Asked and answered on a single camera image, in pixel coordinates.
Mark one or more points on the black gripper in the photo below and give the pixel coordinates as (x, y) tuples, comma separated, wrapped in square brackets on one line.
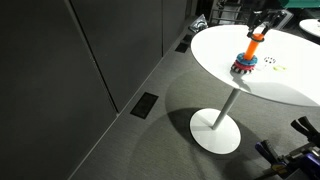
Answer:
[(266, 14)]

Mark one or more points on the small white round table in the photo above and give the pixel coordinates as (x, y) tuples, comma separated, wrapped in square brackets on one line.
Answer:
[(311, 26)]

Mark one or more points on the silver floor box lid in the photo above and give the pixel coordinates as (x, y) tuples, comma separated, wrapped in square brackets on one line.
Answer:
[(199, 25)]

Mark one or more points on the black floor outlet cover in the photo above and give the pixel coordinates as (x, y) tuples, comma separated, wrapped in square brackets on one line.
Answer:
[(181, 47), (144, 105)]

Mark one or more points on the black spring clamp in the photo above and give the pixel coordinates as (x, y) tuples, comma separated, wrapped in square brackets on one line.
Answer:
[(305, 128)]

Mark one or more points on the metal frame rack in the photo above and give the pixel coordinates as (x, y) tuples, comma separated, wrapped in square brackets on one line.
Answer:
[(230, 11)]

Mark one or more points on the white table pedestal base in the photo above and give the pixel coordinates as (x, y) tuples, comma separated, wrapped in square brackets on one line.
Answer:
[(216, 136)]

